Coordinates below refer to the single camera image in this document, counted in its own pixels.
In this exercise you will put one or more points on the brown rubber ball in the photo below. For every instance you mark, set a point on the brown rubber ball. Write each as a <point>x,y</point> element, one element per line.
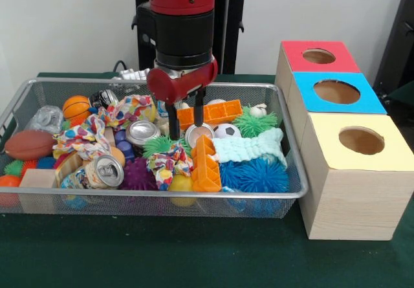
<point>29,145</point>

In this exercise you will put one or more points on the shallow clear mesh bin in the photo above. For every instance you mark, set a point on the shallow clear mesh bin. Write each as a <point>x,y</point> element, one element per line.
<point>129,205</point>

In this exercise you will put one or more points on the plain wooden cube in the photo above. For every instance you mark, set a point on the plain wooden cube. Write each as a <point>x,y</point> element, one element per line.
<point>37,178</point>

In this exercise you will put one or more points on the red-orange ball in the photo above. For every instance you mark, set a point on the red-orange ball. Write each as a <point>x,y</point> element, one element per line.
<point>9,182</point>

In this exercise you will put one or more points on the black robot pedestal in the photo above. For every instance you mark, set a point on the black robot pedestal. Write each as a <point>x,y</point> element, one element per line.
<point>231,26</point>

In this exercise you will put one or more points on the colourful dotted cloth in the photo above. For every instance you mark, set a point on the colourful dotted cloth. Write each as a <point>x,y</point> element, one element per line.
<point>84,139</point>

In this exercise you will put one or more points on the small orange basketball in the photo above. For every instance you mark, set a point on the small orange basketball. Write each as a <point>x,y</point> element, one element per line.
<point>76,106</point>

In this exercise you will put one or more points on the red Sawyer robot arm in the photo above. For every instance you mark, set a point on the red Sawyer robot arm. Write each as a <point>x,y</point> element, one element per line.
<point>181,26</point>

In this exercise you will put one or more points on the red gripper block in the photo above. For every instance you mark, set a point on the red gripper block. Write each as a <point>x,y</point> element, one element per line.
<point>174,87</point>

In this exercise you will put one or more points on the colourful drink can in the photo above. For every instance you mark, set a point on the colourful drink can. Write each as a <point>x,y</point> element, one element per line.
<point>97,174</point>

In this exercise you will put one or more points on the small soccer ball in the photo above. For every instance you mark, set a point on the small soccer ball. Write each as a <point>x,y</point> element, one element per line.
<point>226,131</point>

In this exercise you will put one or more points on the wooden box with three holes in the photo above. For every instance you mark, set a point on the wooden box with three holes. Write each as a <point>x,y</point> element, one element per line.
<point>355,204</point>

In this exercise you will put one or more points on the black upright panel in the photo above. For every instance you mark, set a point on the black upright panel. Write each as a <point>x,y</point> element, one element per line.
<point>398,42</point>

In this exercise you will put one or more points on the green fuzzy ball with eye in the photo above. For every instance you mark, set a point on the green fuzzy ball with eye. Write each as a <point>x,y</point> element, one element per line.
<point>255,123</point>

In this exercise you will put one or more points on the blue spiky rubber ball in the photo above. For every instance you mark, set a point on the blue spiky rubber ball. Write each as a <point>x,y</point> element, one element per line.
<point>229,174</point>
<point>258,176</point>

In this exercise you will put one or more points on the light blue knitted cloth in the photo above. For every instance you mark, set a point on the light blue knitted cloth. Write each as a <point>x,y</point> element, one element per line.
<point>246,149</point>

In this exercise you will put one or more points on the purple spiky ball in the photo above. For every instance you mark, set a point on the purple spiky ball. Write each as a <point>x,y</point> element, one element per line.
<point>139,174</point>

